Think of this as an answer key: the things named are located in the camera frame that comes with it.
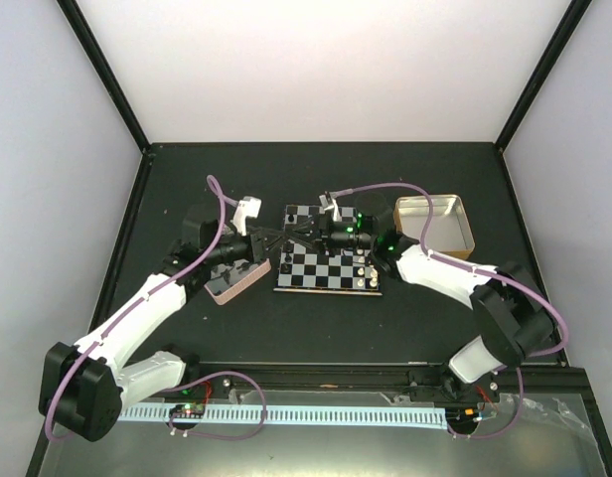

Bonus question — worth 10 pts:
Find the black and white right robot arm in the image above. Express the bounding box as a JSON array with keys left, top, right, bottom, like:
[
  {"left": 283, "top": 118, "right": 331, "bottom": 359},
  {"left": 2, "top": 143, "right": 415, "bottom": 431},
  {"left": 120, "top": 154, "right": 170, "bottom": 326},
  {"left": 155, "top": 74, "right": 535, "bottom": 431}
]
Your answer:
[{"left": 284, "top": 201, "right": 554, "bottom": 400}]

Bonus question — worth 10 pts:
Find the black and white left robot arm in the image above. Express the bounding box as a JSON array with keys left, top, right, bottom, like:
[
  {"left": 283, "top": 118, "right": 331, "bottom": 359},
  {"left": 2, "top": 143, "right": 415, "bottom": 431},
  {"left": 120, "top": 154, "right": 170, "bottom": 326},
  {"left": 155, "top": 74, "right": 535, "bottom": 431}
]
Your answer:
[{"left": 39, "top": 214, "right": 288, "bottom": 442}]

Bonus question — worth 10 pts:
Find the left circuit board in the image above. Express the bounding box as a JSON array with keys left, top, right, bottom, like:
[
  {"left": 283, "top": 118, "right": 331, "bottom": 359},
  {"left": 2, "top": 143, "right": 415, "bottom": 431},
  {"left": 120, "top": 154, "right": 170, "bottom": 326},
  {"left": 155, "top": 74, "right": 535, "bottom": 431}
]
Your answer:
[{"left": 169, "top": 403, "right": 206, "bottom": 419}]

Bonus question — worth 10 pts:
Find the circuit board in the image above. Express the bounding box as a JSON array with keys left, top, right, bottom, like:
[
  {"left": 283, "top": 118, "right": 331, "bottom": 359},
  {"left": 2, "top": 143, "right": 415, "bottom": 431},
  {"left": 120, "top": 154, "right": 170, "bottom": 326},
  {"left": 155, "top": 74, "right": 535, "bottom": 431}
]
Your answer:
[
  {"left": 169, "top": 403, "right": 206, "bottom": 419},
  {"left": 445, "top": 407, "right": 498, "bottom": 423}
]

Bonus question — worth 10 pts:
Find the right circuit board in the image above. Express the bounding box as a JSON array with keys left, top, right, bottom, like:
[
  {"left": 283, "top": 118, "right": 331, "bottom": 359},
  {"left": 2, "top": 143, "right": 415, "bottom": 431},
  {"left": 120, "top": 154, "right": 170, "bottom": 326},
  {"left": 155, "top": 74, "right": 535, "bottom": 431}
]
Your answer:
[{"left": 445, "top": 407, "right": 498, "bottom": 423}]

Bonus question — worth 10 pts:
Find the black and white chessboard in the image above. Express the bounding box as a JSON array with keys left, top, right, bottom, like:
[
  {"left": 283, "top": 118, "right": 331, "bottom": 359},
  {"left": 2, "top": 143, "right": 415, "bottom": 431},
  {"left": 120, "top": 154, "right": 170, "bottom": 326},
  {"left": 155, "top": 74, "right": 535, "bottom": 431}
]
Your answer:
[{"left": 272, "top": 204, "right": 383, "bottom": 297}]

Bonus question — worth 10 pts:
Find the pink metal tin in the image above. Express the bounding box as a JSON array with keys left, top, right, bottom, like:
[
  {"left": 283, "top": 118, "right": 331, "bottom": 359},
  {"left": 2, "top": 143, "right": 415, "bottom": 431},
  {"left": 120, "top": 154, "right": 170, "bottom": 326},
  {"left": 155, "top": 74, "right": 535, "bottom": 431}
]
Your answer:
[{"left": 205, "top": 259, "right": 271, "bottom": 305}]

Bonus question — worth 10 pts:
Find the gold metal tin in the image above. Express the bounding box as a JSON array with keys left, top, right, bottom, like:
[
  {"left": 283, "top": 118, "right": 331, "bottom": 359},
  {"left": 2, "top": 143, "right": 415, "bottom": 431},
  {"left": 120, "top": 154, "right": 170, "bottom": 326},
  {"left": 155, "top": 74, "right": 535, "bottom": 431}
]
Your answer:
[{"left": 393, "top": 195, "right": 475, "bottom": 260}]

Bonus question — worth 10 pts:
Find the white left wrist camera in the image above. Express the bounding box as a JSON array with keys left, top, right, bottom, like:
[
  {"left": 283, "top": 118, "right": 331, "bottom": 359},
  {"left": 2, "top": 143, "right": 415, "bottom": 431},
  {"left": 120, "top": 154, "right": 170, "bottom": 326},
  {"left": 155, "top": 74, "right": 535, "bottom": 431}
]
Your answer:
[{"left": 231, "top": 196, "right": 262, "bottom": 237}]

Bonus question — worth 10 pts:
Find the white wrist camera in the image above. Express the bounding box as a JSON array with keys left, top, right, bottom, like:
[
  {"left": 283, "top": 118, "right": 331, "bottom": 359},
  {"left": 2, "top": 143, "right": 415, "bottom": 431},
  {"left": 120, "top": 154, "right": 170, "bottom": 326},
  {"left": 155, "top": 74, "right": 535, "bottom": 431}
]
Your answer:
[
  {"left": 231, "top": 196, "right": 262, "bottom": 237},
  {"left": 319, "top": 192, "right": 342, "bottom": 223}
]

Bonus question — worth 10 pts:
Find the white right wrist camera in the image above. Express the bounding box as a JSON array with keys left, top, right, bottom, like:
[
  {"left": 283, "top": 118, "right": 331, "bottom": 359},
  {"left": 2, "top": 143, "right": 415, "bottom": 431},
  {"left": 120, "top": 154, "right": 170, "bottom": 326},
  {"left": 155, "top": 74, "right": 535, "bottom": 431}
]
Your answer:
[{"left": 319, "top": 192, "right": 342, "bottom": 223}]

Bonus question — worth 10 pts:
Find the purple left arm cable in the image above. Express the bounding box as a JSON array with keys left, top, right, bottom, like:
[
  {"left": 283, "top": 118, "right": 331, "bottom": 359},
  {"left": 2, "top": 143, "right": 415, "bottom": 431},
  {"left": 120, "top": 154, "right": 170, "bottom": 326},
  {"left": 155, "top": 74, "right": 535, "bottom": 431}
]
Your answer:
[{"left": 43, "top": 174, "right": 266, "bottom": 443}]

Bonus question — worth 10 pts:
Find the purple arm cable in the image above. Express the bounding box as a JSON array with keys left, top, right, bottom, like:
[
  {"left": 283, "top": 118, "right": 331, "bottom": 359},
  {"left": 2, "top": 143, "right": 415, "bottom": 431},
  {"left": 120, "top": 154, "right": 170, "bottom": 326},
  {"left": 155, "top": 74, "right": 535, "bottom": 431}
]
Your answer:
[
  {"left": 43, "top": 174, "right": 266, "bottom": 443},
  {"left": 323, "top": 182, "right": 570, "bottom": 441}
]

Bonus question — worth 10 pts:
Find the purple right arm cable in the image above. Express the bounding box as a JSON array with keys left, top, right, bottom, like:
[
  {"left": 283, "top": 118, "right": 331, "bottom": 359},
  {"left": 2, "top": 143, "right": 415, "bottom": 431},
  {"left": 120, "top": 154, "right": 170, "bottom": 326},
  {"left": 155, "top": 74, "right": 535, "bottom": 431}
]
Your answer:
[{"left": 323, "top": 182, "right": 570, "bottom": 441}]

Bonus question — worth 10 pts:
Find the light blue slotted cable duct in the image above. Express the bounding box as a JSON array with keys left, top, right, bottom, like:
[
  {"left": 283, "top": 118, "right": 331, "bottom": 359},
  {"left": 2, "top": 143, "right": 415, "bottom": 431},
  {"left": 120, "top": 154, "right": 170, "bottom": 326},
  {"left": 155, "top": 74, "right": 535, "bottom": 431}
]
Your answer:
[{"left": 119, "top": 402, "right": 447, "bottom": 430}]

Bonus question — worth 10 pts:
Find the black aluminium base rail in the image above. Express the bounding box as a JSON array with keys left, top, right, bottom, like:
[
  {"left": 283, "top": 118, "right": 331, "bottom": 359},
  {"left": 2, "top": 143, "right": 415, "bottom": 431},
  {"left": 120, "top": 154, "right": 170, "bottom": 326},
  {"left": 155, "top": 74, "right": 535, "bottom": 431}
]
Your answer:
[{"left": 161, "top": 361, "right": 590, "bottom": 398}]

